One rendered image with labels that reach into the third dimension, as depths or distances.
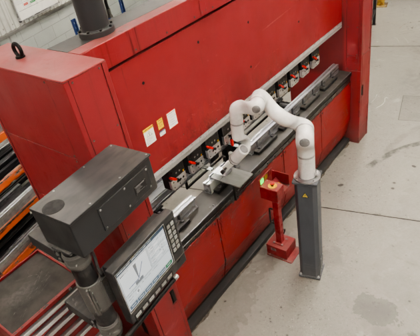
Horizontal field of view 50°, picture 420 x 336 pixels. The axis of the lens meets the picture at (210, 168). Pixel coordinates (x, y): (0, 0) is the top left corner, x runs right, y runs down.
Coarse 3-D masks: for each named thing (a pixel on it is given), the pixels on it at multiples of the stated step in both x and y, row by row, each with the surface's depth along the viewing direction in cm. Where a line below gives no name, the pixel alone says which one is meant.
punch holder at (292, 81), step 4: (296, 68) 396; (288, 72) 389; (292, 72) 392; (296, 72) 397; (288, 76) 391; (296, 76) 399; (288, 80) 394; (292, 80) 395; (296, 80) 401; (288, 84) 397; (292, 84) 397
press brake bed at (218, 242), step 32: (320, 128) 443; (288, 160) 405; (320, 160) 473; (256, 192) 373; (288, 192) 424; (224, 224) 345; (256, 224) 388; (192, 256) 322; (224, 256) 359; (192, 288) 333; (224, 288) 373; (192, 320) 352
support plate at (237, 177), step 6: (234, 168) 343; (216, 174) 341; (228, 174) 338; (234, 174) 337; (240, 174) 336; (246, 174) 335; (252, 174) 333; (216, 180) 336; (222, 180) 334; (228, 180) 332; (234, 180) 331; (240, 180) 330; (246, 180) 329; (234, 186) 327; (240, 186) 324
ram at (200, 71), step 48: (240, 0) 309; (288, 0) 357; (336, 0) 424; (192, 48) 282; (240, 48) 323; (288, 48) 376; (144, 96) 260; (192, 96) 294; (240, 96) 338; (144, 144) 270
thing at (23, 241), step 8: (24, 216) 441; (32, 216) 436; (16, 224) 433; (24, 224) 428; (32, 224) 431; (8, 232) 425; (16, 232) 419; (24, 232) 423; (0, 240) 418; (8, 240) 411; (16, 240) 415; (24, 240) 405; (0, 248) 404; (8, 248) 408; (16, 248) 398; (24, 248) 406; (0, 256) 400; (8, 256) 391; (16, 256) 399; (0, 264) 384; (8, 264) 392
